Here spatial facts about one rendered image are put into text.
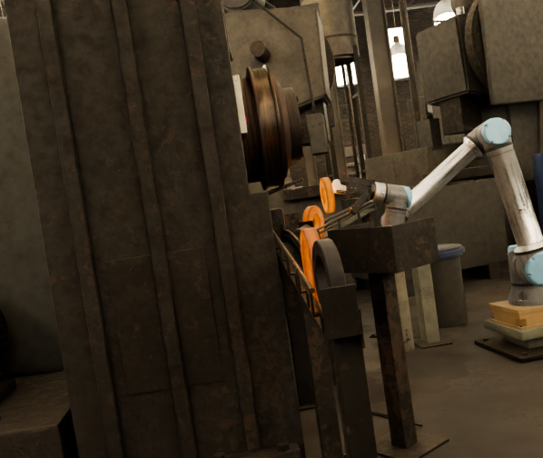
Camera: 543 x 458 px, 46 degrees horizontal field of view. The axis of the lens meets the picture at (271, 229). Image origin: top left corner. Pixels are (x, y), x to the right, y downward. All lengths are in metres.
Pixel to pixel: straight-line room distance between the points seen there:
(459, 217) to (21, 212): 3.15
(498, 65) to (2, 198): 4.18
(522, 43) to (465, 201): 1.69
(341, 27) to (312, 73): 6.26
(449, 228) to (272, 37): 2.03
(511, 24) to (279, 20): 2.00
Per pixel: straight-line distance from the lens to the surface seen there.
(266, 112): 2.26
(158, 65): 2.03
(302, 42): 5.12
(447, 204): 4.80
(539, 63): 6.11
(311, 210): 2.92
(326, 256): 1.33
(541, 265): 2.88
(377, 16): 11.73
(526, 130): 6.28
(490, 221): 5.03
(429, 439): 2.22
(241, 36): 5.32
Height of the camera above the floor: 0.86
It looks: 3 degrees down
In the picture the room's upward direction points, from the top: 8 degrees counter-clockwise
